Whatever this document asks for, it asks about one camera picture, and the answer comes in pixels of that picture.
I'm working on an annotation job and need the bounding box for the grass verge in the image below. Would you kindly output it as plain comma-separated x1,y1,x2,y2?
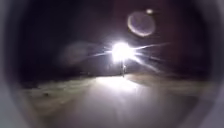
124,72,215,98
19,77,101,116

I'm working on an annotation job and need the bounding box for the grey asphalt path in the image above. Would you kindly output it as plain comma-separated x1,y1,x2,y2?
32,75,202,128

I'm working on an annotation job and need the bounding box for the street lamp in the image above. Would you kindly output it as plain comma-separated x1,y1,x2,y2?
111,41,135,78

